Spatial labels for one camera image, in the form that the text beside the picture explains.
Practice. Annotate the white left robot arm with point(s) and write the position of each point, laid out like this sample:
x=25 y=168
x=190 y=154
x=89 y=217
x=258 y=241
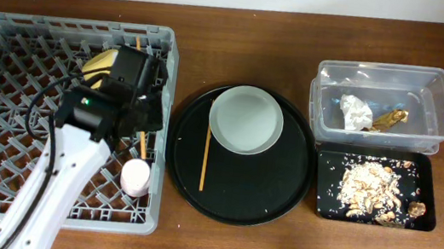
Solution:
x=120 y=96

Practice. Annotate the yellow plastic bowl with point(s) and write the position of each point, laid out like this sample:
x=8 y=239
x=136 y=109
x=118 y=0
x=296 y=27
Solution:
x=104 y=59

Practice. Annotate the pale grey round plate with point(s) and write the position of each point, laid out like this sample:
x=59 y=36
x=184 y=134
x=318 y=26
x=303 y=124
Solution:
x=246 y=120

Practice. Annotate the pink plastic cup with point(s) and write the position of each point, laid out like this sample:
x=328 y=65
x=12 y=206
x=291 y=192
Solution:
x=135 y=177

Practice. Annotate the peanut shells and rice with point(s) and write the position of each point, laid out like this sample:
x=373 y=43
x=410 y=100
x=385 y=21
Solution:
x=369 y=189

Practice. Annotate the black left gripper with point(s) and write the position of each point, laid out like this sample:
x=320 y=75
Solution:
x=151 y=114

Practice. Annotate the white paper napkin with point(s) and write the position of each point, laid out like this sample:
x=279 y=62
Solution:
x=357 y=114

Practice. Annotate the brown food wrapper scrap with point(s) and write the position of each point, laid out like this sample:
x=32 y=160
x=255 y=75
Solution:
x=388 y=120

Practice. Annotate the grey dishwasher rack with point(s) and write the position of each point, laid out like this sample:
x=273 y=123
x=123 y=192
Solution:
x=36 y=51

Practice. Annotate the black rectangular tray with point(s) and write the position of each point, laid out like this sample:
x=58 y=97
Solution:
x=428 y=222

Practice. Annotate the clear plastic bin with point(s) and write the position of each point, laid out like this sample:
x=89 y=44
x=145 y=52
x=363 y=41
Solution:
x=384 y=87

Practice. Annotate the round black tray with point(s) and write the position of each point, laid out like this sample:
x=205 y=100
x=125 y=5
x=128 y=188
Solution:
x=240 y=189

